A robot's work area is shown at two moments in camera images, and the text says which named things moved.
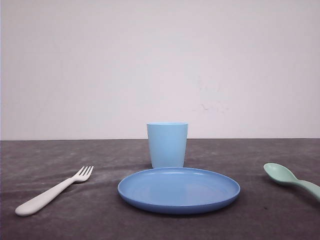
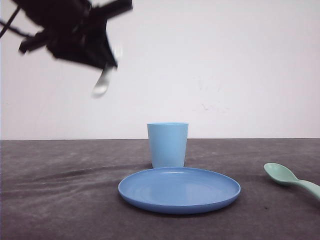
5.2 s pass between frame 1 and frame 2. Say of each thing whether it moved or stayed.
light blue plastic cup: stayed
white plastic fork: moved
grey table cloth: stayed
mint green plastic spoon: stayed
